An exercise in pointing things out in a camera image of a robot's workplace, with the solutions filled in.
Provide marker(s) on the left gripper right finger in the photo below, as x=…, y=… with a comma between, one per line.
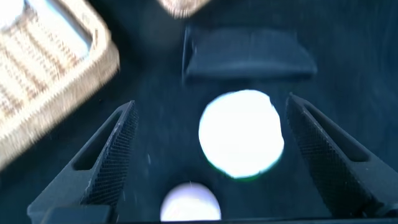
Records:
x=335, y=161

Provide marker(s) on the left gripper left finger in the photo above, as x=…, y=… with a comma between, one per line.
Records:
x=109, y=161

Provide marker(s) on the black table cloth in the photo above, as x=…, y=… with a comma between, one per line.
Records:
x=161, y=93

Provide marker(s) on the pinkish grey ball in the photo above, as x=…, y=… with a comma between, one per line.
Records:
x=190, y=203

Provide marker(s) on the white round pad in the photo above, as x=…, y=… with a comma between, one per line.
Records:
x=241, y=133

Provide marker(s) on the black pouch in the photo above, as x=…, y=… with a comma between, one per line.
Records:
x=248, y=53

